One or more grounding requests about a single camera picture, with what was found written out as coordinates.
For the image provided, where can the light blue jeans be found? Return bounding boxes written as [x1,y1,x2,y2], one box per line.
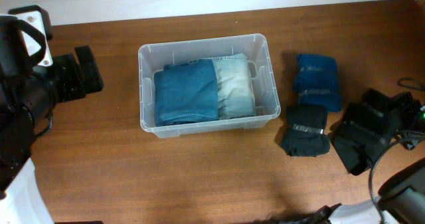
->
[209,53,256,120]

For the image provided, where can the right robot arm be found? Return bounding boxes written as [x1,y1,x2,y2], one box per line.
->
[282,89,424,223]

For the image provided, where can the clear plastic storage bin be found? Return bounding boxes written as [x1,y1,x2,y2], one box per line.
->
[138,33,282,138]

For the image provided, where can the large black cloth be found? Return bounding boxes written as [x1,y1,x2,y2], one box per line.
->
[333,89,410,175]

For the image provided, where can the small black cloth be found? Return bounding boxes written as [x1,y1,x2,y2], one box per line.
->
[281,104,330,157]

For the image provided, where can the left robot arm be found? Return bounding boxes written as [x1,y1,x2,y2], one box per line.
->
[1,15,104,223]

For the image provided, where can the teal cloth with tape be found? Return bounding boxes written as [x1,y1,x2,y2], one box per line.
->
[293,54,343,112]

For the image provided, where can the dark blue jeans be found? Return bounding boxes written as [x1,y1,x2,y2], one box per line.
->
[154,59,218,126]

